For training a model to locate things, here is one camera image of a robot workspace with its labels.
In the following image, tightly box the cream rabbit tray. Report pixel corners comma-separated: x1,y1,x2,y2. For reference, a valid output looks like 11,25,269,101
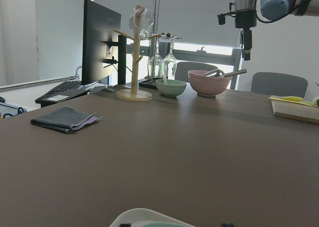
110,208,192,227

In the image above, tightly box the wooden cutting board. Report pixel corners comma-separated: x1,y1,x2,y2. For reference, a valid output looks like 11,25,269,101
271,100,319,124

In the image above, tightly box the aluminium frame post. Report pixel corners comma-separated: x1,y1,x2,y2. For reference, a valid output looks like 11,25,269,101
152,0,160,33

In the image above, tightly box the right wine glass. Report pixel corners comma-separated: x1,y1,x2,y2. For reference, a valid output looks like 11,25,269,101
163,40,177,79

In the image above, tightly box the yellow plastic knife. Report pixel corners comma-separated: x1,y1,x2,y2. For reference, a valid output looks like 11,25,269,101
269,96,315,107

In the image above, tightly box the green bowl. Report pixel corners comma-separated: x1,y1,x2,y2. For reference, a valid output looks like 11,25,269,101
156,79,187,97

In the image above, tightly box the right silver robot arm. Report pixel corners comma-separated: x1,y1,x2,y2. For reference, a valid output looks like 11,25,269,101
217,0,319,61

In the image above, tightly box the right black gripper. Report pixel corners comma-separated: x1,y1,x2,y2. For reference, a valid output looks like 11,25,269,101
217,10,257,61

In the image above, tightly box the clear glass mug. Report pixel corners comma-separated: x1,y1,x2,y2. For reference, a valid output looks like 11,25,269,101
129,7,154,40

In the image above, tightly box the purple cloth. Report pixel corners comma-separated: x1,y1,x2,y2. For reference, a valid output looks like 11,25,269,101
71,115,103,131

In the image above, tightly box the black monitor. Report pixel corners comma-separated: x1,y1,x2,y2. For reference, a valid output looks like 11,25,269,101
81,0,127,85

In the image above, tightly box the wooden mug tree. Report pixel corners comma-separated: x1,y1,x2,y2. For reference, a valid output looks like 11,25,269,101
113,5,160,102

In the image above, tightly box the grey folded cloth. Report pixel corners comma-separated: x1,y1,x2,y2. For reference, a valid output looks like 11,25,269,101
30,107,96,133

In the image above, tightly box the pink bowl with ice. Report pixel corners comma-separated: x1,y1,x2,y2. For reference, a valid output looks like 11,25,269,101
188,70,231,97

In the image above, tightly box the white ceramic spoon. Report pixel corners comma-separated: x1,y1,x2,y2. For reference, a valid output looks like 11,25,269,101
162,74,167,85

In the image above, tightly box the left wine glass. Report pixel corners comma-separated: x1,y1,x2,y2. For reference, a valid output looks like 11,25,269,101
148,39,164,78

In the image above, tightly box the black keyboard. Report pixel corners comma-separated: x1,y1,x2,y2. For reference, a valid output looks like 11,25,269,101
34,80,88,105

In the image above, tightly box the black wine glass rack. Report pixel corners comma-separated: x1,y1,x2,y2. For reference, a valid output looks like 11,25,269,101
139,33,182,90

